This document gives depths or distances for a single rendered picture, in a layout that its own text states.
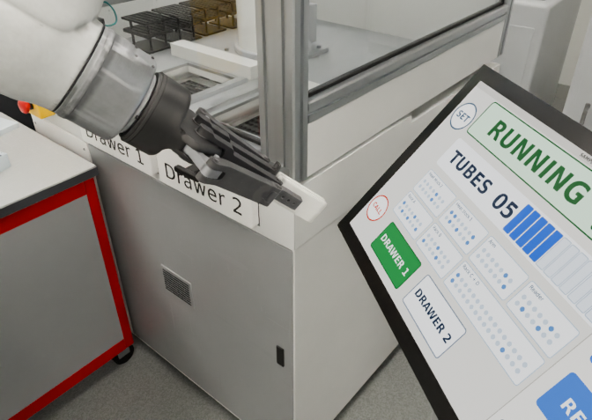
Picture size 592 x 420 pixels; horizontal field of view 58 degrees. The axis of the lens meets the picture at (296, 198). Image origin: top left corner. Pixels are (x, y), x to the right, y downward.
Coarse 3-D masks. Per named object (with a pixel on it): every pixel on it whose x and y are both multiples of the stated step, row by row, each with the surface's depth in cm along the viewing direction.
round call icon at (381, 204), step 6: (384, 192) 76; (378, 198) 76; (384, 198) 75; (372, 204) 76; (378, 204) 75; (384, 204) 74; (390, 204) 73; (366, 210) 77; (372, 210) 76; (378, 210) 75; (384, 210) 74; (366, 216) 76; (372, 216) 75; (378, 216) 74; (372, 222) 75
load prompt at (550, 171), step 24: (480, 120) 67; (504, 120) 64; (480, 144) 66; (504, 144) 63; (528, 144) 60; (552, 144) 57; (528, 168) 58; (552, 168) 56; (576, 168) 54; (552, 192) 55; (576, 192) 53; (576, 216) 52
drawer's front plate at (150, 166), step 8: (80, 128) 134; (88, 136) 133; (96, 136) 131; (96, 144) 132; (104, 144) 130; (128, 144) 122; (112, 152) 129; (128, 152) 124; (136, 152) 121; (128, 160) 125; (136, 160) 123; (144, 160) 120; (152, 160) 119; (144, 168) 122; (152, 168) 120
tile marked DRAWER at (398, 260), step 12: (396, 228) 70; (384, 240) 71; (396, 240) 69; (384, 252) 70; (396, 252) 68; (408, 252) 67; (384, 264) 69; (396, 264) 67; (408, 264) 66; (420, 264) 64; (396, 276) 66; (408, 276) 65; (396, 288) 65
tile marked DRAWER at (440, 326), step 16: (416, 288) 63; (432, 288) 61; (416, 304) 62; (432, 304) 60; (448, 304) 58; (416, 320) 61; (432, 320) 59; (448, 320) 58; (432, 336) 58; (448, 336) 57; (432, 352) 57
